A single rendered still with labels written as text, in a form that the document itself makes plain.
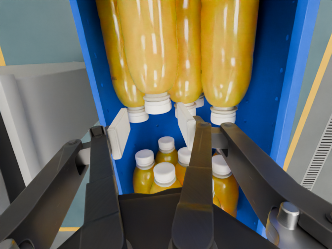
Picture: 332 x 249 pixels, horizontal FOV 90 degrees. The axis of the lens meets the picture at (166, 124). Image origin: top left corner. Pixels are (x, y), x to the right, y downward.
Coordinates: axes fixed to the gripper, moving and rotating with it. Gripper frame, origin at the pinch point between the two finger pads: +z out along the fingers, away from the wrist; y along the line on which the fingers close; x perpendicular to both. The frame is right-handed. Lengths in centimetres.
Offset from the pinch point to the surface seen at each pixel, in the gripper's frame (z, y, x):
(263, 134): 9.1, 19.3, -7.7
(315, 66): 116, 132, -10
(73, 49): 120, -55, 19
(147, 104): 6.3, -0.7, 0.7
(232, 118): 6.3, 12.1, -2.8
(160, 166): 8.5, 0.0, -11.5
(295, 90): -2.1, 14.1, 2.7
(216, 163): 7.3, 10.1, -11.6
